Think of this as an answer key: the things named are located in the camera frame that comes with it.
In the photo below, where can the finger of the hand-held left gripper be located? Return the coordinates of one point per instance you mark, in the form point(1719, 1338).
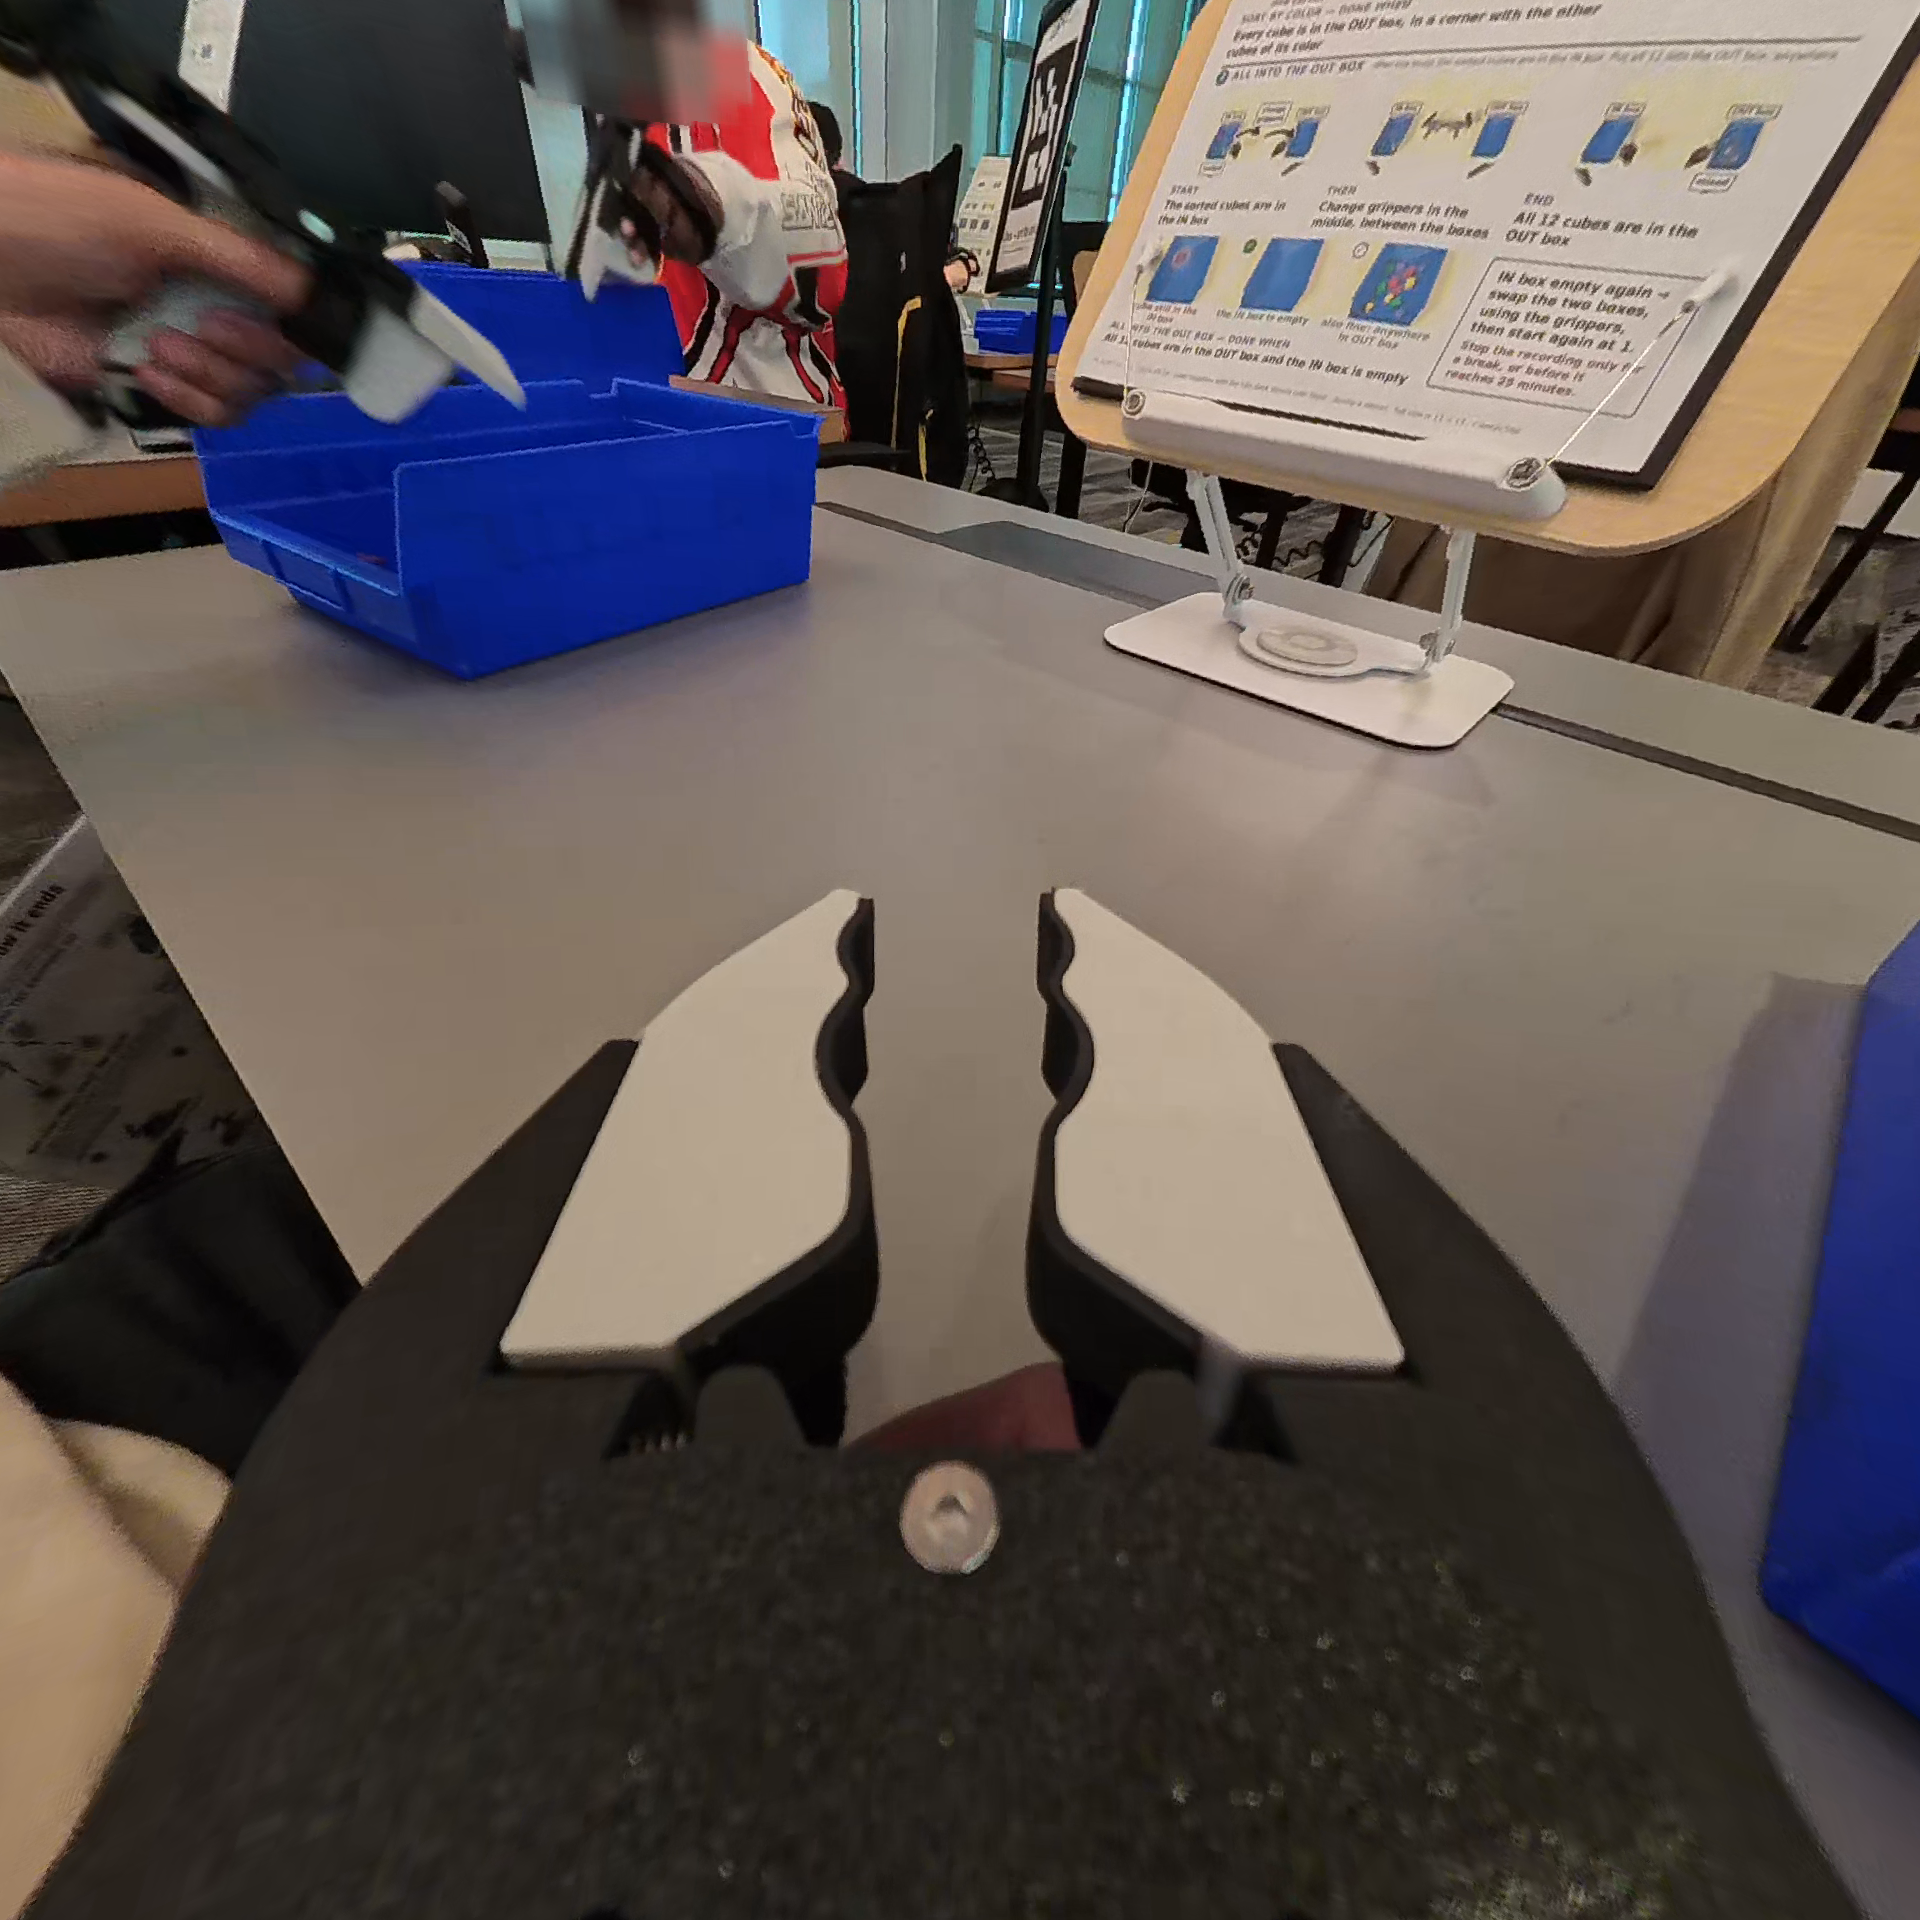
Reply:
point(457, 340)
point(392, 368)

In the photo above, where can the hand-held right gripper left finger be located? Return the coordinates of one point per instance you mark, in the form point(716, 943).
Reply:
point(704, 1186)

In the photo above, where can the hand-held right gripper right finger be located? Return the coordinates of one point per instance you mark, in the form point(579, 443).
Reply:
point(1214, 1186)

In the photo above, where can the blue plastic bin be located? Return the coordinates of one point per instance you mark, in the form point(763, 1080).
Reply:
point(600, 540)
point(1853, 1320)
point(586, 324)
point(1019, 331)

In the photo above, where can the person's left hand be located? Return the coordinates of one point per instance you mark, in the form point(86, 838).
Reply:
point(135, 285)

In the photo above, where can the white printed strip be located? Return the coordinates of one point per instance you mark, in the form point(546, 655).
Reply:
point(208, 30)

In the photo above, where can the large black monitor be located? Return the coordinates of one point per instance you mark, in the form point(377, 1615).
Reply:
point(390, 105)

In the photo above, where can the person's dark trousers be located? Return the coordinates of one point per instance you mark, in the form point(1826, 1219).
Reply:
point(166, 1305)

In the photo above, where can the tan fabric cover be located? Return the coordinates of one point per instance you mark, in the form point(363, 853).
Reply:
point(1651, 600)

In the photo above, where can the printed instruction sheet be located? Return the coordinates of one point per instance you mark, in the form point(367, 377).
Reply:
point(1425, 181)

